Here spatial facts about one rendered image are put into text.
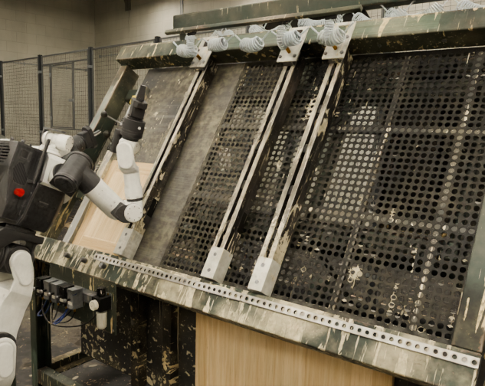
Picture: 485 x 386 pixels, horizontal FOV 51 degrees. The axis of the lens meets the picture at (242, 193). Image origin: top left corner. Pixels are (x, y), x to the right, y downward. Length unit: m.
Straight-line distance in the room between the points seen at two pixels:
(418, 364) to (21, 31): 10.56
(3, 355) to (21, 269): 0.33
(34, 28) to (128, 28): 1.87
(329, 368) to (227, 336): 0.49
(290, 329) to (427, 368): 0.45
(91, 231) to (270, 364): 1.09
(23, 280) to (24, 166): 0.45
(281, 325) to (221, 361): 0.61
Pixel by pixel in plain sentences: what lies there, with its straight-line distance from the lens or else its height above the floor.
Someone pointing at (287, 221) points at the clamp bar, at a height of 1.15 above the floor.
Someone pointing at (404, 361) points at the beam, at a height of 0.84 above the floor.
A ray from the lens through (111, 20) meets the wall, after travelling 11.70.
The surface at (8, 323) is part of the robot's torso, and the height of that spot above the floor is 0.71.
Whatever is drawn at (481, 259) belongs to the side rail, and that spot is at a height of 1.13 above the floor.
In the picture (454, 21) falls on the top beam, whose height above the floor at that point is 1.89.
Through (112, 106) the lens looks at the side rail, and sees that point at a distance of 3.07.
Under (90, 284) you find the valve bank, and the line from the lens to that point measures 2.45.
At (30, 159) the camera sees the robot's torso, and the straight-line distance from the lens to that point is 2.11.
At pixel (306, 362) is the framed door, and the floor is 0.61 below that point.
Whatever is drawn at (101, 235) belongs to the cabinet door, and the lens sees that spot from 2.55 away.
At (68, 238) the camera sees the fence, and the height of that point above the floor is 0.92.
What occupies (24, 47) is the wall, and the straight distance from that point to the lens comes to 11.39.
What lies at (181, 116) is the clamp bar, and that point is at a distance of 2.54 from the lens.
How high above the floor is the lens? 1.50
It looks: 8 degrees down
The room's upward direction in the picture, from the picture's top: 1 degrees clockwise
